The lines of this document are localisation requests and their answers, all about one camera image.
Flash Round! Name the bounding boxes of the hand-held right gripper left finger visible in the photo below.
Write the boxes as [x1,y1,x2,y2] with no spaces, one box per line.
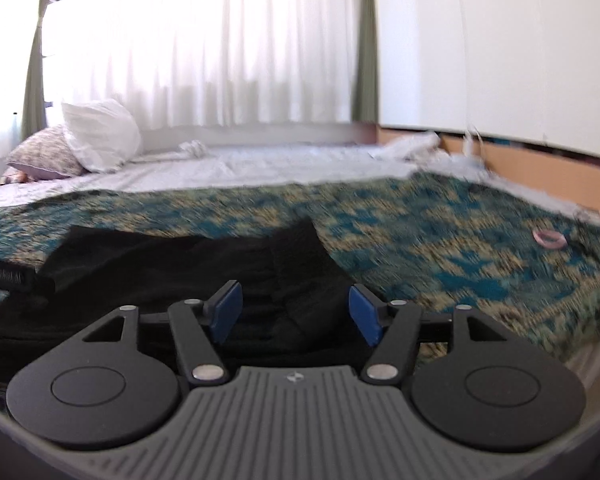
[81,280,244,388]

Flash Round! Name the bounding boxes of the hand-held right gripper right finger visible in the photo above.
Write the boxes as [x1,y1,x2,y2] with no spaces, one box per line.
[348,283,512,387]

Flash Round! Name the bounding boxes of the black pants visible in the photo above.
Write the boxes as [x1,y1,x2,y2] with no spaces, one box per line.
[0,216,378,386]

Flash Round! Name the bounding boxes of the teal paisley blanket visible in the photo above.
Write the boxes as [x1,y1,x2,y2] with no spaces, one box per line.
[0,170,600,403]

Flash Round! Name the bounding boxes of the patterned pillow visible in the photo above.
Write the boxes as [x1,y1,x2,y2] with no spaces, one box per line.
[6,125,88,181]

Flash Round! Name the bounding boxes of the white bed sheet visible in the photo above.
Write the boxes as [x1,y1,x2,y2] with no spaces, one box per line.
[0,141,486,208]

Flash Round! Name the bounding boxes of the small knotted white cloth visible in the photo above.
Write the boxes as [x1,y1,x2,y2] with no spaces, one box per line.
[179,140,212,160]

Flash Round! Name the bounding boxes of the white pillow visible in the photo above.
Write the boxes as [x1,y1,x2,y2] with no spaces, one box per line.
[61,98,143,173]

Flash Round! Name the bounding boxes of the crumpled white cloth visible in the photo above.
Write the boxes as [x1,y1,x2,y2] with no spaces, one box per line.
[375,131,443,163]

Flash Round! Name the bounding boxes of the green curtain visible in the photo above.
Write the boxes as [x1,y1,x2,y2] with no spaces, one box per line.
[20,0,63,138]
[350,0,381,123]

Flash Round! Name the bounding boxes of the wooden headboard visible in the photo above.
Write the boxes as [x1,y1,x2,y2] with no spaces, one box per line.
[377,127,600,216]

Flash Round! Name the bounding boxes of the white sheer curtain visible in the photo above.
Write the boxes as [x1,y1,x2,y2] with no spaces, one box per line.
[30,0,366,128]

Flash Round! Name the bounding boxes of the pink ring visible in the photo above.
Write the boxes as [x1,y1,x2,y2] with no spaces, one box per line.
[531,229,567,249]

